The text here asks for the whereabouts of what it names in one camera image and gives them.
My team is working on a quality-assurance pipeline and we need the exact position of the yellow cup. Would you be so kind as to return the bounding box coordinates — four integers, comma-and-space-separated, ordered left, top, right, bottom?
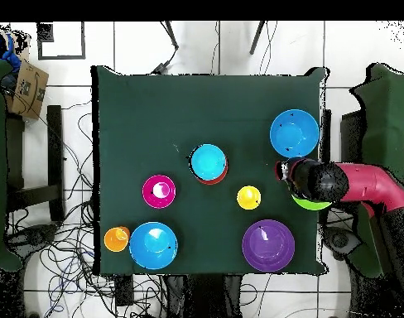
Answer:
236, 185, 262, 211

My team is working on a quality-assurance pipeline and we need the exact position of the large green bowl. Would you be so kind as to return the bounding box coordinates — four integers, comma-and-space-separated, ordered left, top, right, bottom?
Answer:
290, 193, 333, 212

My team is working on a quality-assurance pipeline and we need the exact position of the orange bowl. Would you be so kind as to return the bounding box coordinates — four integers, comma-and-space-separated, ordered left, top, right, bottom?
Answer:
194, 160, 229, 186

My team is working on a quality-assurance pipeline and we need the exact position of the small blue bowl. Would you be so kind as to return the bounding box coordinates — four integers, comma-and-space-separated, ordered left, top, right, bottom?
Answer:
189, 142, 228, 182

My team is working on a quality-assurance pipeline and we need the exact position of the crimson small bowl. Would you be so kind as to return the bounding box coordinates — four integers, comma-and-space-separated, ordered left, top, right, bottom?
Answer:
142, 174, 177, 210

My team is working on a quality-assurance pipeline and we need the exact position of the large blue bowl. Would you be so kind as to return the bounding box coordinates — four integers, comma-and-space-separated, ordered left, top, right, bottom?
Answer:
128, 220, 179, 270
269, 108, 321, 159

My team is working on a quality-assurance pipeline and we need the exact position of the large purple bowl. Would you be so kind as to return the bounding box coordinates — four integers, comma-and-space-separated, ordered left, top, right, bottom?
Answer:
241, 219, 296, 273

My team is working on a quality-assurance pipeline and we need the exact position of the black equipment box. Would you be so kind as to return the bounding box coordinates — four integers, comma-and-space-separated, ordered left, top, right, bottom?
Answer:
339, 110, 368, 163

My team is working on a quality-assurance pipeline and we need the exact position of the grey stand base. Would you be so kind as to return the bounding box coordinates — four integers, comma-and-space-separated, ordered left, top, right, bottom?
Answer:
322, 226, 363, 261

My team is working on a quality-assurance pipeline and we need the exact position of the black tripod leg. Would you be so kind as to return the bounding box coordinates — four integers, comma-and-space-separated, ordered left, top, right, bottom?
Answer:
160, 21, 180, 51
248, 21, 267, 55

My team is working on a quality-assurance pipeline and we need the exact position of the dark green tablecloth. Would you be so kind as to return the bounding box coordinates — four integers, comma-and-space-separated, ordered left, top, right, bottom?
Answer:
90, 65, 329, 276

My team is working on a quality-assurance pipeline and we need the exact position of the black power adapter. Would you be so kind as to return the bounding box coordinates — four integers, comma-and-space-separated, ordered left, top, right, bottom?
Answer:
151, 61, 170, 75

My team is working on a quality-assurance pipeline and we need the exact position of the orange cup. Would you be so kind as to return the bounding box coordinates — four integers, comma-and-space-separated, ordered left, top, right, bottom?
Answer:
103, 225, 131, 253

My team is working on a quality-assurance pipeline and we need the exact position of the black power brick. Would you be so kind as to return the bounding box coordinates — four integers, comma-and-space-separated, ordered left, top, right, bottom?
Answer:
114, 274, 134, 307

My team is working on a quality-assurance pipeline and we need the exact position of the cardboard box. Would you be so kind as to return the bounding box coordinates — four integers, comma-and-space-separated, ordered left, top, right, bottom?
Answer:
5, 60, 50, 120

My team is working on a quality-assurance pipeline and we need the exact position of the blue cloth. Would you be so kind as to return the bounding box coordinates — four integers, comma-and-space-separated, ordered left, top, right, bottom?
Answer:
0, 32, 22, 72

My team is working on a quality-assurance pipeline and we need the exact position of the black cable tangle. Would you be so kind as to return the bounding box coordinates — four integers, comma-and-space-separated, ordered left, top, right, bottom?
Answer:
6, 99, 166, 318

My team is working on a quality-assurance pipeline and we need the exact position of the black bench frame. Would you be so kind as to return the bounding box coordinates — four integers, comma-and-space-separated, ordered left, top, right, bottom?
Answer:
6, 104, 65, 223

